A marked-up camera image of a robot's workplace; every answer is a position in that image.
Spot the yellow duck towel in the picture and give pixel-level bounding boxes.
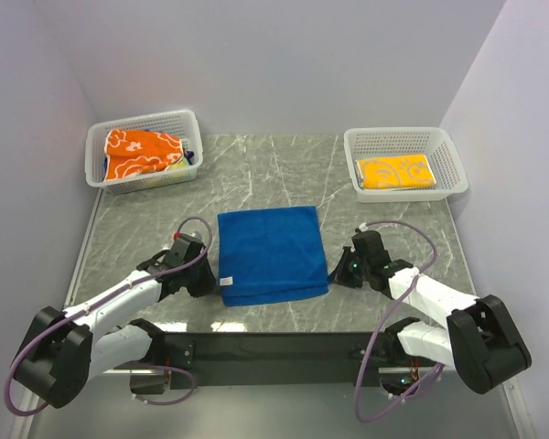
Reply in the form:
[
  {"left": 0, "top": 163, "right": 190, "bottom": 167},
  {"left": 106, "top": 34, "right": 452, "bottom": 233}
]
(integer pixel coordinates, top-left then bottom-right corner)
[{"left": 354, "top": 155, "right": 436, "bottom": 190}]

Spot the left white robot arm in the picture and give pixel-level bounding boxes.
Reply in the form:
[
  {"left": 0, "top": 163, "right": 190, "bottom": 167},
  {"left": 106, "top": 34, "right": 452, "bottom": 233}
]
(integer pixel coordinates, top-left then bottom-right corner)
[{"left": 4, "top": 233, "right": 216, "bottom": 413}]

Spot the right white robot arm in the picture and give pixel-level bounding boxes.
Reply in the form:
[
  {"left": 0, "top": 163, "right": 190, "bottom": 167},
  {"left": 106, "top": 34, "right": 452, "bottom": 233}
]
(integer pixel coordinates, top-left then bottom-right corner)
[{"left": 328, "top": 230, "right": 533, "bottom": 394}]

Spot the white plastic basket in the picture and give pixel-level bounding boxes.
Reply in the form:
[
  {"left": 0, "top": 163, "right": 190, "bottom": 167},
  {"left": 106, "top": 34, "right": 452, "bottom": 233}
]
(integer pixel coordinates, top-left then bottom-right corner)
[
  {"left": 344, "top": 127, "right": 468, "bottom": 203},
  {"left": 85, "top": 110, "right": 203, "bottom": 195}
]

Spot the left white plastic basket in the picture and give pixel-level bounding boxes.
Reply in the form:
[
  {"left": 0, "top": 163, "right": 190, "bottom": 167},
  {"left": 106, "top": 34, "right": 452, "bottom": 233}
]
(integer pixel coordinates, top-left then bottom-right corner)
[{"left": 85, "top": 110, "right": 203, "bottom": 195}]

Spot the black base beam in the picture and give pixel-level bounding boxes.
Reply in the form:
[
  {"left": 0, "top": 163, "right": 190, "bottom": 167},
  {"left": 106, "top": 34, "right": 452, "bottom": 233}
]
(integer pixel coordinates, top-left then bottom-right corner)
[{"left": 112, "top": 331, "right": 415, "bottom": 391}]

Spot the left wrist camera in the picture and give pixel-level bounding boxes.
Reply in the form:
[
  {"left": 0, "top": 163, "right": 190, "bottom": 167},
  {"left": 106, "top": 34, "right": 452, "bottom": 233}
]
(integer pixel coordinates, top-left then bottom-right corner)
[{"left": 173, "top": 231, "right": 203, "bottom": 243}]

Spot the blue towel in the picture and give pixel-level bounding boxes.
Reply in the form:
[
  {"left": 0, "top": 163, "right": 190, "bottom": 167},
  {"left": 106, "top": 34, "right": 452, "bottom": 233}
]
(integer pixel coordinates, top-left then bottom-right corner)
[{"left": 217, "top": 206, "right": 328, "bottom": 307}]

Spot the orange towel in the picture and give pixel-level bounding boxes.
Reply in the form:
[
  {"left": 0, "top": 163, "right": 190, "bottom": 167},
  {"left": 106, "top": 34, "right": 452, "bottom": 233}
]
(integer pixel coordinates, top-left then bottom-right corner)
[{"left": 104, "top": 129, "right": 189, "bottom": 181}]

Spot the right white plastic basket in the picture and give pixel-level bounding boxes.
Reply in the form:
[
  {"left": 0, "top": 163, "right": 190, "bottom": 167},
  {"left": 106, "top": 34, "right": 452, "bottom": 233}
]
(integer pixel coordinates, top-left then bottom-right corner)
[{"left": 344, "top": 127, "right": 468, "bottom": 203}]

